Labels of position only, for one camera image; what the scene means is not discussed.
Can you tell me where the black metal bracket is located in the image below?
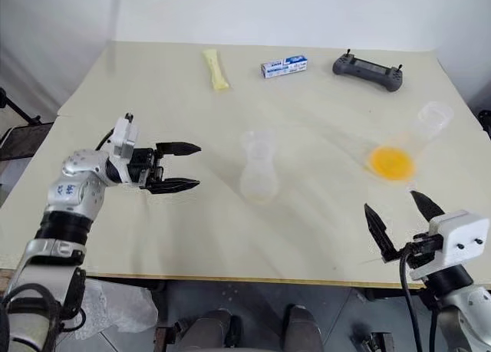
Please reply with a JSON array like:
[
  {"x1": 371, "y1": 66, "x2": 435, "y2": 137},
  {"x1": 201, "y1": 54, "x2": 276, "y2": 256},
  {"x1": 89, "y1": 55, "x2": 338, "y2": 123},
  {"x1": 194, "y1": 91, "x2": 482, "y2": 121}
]
[{"x1": 350, "y1": 321, "x2": 397, "y2": 352}]

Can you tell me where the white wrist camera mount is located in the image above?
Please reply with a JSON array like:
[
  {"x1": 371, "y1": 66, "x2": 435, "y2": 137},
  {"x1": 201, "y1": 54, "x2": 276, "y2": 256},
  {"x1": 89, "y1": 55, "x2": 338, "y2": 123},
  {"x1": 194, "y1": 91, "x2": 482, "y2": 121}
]
[
  {"x1": 110, "y1": 113, "x2": 140, "y2": 162},
  {"x1": 409, "y1": 209, "x2": 491, "y2": 282}
]

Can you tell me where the yellow snack packet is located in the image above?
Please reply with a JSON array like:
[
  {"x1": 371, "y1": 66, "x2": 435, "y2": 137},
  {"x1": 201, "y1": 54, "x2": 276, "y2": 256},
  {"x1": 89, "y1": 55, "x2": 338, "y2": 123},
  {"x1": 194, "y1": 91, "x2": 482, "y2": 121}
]
[{"x1": 201, "y1": 48, "x2": 232, "y2": 93}]

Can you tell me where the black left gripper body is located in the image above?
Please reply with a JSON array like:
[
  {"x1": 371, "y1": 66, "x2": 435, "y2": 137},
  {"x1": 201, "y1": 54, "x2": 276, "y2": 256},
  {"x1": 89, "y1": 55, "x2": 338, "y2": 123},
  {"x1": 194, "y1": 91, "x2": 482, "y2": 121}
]
[{"x1": 128, "y1": 146, "x2": 166, "y2": 189}]

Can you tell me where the black tripod stand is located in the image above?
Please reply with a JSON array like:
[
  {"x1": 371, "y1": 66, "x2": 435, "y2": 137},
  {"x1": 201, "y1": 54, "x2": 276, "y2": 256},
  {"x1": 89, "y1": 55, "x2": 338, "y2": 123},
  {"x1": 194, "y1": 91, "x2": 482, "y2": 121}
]
[{"x1": 0, "y1": 86, "x2": 43, "y2": 125}]

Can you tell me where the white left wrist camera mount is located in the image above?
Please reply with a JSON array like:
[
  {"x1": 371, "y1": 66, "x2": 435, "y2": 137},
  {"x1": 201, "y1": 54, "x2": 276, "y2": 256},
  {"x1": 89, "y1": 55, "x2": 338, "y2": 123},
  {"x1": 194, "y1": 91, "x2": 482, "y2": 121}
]
[{"x1": 110, "y1": 113, "x2": 140, "y2": 162}]

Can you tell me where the clear plastic cup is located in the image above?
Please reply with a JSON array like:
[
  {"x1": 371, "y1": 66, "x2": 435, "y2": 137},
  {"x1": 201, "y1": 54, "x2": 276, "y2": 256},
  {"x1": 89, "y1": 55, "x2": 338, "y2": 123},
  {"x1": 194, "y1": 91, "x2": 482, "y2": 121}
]
[{"x1": 363, "y1": 100, "x2": 455, "y2": 185}]

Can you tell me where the dark rounded shape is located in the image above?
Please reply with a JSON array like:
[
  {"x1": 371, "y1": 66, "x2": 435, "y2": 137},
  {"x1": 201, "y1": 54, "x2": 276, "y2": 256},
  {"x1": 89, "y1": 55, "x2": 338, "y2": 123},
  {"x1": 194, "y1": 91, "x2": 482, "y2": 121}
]
[
  {"x1": 282, "y1": 304, "x2": 325, "y2": 352},
  {"x1": 174, "y1": 308, "x2": 243, "y2": 352}
]

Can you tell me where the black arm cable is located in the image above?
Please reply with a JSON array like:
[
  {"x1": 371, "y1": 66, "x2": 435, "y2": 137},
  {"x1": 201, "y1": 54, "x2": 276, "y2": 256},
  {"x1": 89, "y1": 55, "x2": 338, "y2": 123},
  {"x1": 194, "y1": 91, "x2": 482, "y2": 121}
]
[
  {"x1": 94, "y1": 126, "x2": 117, "y2": 152},
  {"x1": 397, "y1": 247, "x2": 427, "y2": 352}
]

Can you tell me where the blue and white small box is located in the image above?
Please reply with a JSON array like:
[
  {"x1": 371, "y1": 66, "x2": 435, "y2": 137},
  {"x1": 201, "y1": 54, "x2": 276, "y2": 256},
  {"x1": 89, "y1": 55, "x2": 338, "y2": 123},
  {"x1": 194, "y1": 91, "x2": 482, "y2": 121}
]
[{"x1": 260, "y1": 53, "x2": 309, "y2": 81}]

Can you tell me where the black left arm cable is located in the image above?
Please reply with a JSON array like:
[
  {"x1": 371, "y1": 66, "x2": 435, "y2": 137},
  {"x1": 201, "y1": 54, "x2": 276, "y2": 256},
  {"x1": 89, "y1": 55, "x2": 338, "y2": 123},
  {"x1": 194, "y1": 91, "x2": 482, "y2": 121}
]
[{"x1": 94, "y1": 126, "x2": 117, "y2": 152}]

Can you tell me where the clear crumpled plastic bag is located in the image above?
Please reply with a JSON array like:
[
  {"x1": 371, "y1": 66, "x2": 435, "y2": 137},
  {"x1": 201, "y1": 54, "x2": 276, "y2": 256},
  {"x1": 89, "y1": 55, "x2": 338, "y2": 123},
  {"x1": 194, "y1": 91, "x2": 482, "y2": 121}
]
[{"x1": 81, "y1": 278, "x2": 160, "y2": 335}]

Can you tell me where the clear plastic bottle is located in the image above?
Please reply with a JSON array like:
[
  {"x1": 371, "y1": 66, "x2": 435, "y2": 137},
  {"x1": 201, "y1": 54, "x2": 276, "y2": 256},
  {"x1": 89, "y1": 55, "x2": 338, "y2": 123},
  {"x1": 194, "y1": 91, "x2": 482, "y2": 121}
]
[{"x1": 238, "y1": 130, "x2": 280, "y2": 206}]

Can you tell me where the dark mesh tray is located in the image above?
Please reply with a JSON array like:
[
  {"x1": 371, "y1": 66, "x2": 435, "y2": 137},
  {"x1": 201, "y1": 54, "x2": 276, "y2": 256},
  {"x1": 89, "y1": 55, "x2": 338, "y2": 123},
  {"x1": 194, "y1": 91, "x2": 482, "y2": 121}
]
[{"x1": 0, "y1": 122, "x2": 55, "y2": 163}]

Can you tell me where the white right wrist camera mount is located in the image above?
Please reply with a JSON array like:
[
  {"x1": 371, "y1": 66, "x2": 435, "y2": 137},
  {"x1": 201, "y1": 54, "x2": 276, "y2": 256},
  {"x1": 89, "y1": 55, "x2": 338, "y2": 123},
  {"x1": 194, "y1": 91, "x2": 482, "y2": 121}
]
[{"x1": 409, "y1": 209, "x2": 491, "y2": 282}]

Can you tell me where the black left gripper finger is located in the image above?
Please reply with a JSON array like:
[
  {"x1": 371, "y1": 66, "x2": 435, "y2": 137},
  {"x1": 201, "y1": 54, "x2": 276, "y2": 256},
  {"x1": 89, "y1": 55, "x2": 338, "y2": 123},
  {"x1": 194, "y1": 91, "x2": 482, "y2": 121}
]
[
  {"x1": 154, "y1": 140, "x2": 203, "y2": 158},
  {"x1": 144, "y1": 177, "x2": 202, "y2": 196}
]

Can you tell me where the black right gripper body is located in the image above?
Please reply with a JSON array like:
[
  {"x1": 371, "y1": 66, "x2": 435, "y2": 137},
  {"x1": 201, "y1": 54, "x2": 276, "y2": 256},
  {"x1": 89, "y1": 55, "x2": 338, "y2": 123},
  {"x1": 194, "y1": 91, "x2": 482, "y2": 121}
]
[{"x1": 397, "y1": 231, "x2": 443, "y2": 271}]

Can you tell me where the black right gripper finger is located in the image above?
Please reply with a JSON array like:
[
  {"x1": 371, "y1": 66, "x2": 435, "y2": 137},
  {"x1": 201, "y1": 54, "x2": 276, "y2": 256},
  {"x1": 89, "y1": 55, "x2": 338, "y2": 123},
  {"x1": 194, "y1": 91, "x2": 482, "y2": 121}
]
[
  {"x1": 409, "y1": 190, "x2": 447, "y2": 229},
  {"x1": 364, "y1": 202, "x2": 400, "y2": 263}
]

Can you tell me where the orange liquid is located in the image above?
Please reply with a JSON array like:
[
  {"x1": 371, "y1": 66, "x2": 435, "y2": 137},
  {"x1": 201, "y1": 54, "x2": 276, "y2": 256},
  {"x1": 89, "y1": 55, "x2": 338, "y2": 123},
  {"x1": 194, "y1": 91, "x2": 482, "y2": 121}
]
[{"x1": 368, "y1": 146, "x2": 417, "y2": 183}]

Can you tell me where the black device at table side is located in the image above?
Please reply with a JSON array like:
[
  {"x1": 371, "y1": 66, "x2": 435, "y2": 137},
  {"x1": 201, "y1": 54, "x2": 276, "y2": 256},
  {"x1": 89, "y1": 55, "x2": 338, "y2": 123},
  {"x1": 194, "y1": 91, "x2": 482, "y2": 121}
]
[{"x1": 476, "y1": 109, "x2": 491, "y2": 140}]

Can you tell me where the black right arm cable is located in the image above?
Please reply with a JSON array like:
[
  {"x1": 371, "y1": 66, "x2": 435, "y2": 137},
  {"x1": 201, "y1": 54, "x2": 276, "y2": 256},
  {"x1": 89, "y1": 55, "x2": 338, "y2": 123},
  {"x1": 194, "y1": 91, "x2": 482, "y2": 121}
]
[{"x1": 397, "y1": 247, "x2": 427, "y2": 352}]

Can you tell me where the grey handheld controller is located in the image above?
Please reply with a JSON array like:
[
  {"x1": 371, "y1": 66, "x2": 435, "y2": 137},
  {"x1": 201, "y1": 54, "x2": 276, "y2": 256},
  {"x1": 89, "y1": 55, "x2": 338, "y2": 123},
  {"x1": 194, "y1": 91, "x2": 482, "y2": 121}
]
[{"x1": 331, "y1": 49, "x2": 405, "y2": 94}]

